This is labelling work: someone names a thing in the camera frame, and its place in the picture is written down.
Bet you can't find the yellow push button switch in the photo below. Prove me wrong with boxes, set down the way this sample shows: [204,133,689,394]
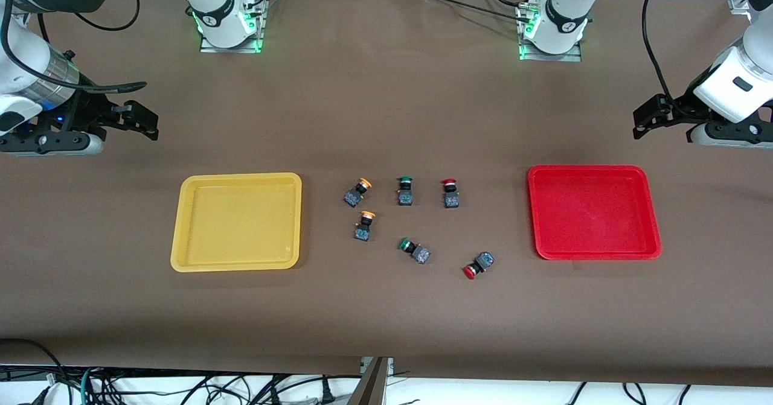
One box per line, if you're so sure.
[354,211,376,242]
[343,177,373,208]

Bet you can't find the red plastic tray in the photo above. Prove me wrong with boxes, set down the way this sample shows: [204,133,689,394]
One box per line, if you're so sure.
[527,165,663,261]

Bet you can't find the yellow plastic tray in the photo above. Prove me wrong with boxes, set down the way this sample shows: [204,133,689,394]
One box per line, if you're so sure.
[170,172,303,272]

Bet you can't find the brown table mat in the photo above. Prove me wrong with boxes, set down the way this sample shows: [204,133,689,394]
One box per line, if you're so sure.
[0,0,773,387]

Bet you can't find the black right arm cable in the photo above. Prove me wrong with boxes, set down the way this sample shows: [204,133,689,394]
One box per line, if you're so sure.
[0,0,147,93]

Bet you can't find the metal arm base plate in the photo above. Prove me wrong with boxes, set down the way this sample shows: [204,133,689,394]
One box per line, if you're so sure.
[518,1,583,63]
[199,0,268,54]

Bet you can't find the black cable on mat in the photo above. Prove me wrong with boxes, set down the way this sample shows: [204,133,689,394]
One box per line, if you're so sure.
[414,0,532,16]

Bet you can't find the black looped floor cable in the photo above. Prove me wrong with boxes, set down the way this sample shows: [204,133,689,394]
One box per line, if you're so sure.
[0,337,66,405]

